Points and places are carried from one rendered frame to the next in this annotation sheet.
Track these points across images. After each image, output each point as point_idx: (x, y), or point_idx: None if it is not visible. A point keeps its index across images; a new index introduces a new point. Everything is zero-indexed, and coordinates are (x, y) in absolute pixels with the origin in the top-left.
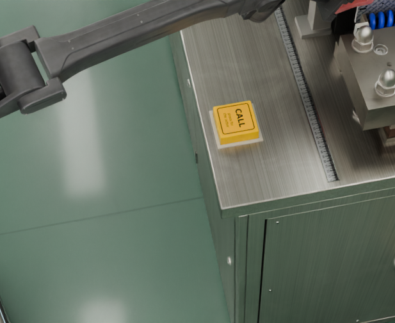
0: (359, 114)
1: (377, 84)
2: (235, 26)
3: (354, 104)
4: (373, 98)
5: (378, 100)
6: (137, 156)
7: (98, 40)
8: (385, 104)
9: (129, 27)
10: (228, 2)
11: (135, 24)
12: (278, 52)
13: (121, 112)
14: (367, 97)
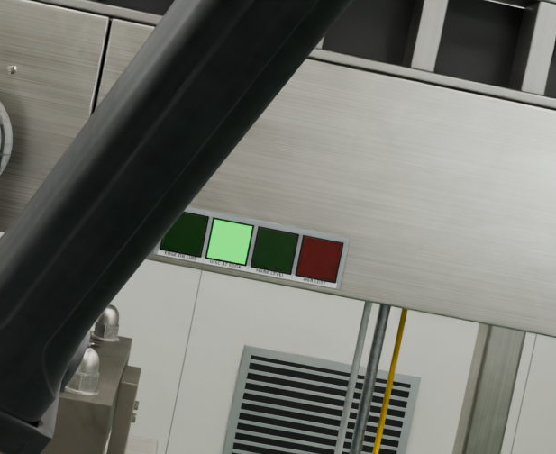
0: (77, 447)
1: (81, 378)
2: None
3: (50, 450)
4: (92, 398)
5: (99, 398)
6: None
7: None
8: (108, 397)
9: None
10: None
11: None
12: None
13: None
14: (88, 400)
